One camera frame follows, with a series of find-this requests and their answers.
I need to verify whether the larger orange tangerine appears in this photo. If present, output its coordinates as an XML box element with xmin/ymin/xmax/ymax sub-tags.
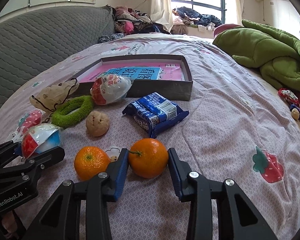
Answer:
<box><xmin>74</xmin><ymin>146</ymin><xmax>110</xmax><ymax>181</ymax></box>

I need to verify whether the red toy egg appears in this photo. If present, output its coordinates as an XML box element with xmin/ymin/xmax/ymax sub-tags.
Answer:
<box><xmin>21</xmin><ymin>123</ymin><xmax>63</xmax><ymax>159</ymax></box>
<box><xmin>90</xmin><ymin>74</ymin><xmax>132</xmax><ymax>106</ymax></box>

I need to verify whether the smaller orange tangerine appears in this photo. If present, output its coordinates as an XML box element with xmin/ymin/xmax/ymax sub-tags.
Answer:
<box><xmin>128</xmin><ymin>138</ymin><xmax>168</xmax><ymax>179</ymax></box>

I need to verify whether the beige sheer scrunchie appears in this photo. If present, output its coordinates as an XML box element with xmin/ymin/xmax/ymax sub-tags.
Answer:
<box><xmin>30</xmin><ymin>79</ymin><xmax>79</xmax><ymax>112</ymax></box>

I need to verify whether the operator hand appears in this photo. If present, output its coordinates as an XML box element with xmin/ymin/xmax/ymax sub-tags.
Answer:
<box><xmin>1</xmin><ymin>211</ymin><xmax>18</xmax><ymax>237</ymax></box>

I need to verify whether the walnut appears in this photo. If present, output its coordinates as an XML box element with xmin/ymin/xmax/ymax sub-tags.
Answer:
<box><xmin>85</xmin><ymin>111</ymin><xmax>110</xmax><ymax>137</ymax></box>

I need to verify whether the strawberry print bed cover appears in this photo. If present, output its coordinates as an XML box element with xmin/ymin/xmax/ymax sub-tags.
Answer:
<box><xmin>0</xmin><ymin>34</ymin><xmax>300</xmax><ymax>239</ymax></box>

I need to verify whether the blue snack packet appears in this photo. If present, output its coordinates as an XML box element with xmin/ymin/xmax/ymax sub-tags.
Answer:
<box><xmin>122</xmin><ymin>92</ymin><xmax>189</xmax><ymax>139</ymax></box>

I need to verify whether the dark shallow box with pink book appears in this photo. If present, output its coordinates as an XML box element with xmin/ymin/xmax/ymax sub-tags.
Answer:
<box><xmin>71</xmin><ymin>54</ymin><xmax>193</xmax><ymax>101</ymax></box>

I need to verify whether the grey quilted headboard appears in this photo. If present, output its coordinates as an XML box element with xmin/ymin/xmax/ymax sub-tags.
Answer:
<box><xmin>0</xmin><ymin>5</ymin><xmax>115</xmax><ymax>108</ymax></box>

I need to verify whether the colourful toy by pillow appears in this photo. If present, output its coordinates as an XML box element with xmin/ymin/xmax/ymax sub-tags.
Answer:
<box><xmin>277</xmin><ymin>88</ymin><xmax>300</xmax><ymax>120</ymax></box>

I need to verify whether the clothes pile beside headboard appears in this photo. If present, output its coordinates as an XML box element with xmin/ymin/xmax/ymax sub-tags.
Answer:
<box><xmin>98</xmin><ymin>6</ymin><xmax>170</xmax><ymax>43</ymax></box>

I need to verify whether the green blanket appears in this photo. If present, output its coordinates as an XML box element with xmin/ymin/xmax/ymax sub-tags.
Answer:
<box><xmin>213</xmin><ymin>20</ymin><xmax>300</xmax><ymax>92</ymax></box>

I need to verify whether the clothes pile on windowsill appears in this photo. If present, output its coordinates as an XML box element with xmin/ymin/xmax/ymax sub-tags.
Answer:
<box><xmin>172</xmin><ymin>7</ymin><xmax>223</xmax><ymax>28</ymax></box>

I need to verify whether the cream curtain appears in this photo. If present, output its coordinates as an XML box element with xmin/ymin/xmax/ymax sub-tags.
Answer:
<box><xmin>150</xmin><ymin>0</ymin><xmax>173</xmax><ymax>31</ymax></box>

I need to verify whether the green fuzzy ring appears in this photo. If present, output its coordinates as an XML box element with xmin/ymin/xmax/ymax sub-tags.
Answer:
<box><xmin>51</xmin><ymin>95</ymin><xmax>95</xmax><ymax>129</ymax></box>

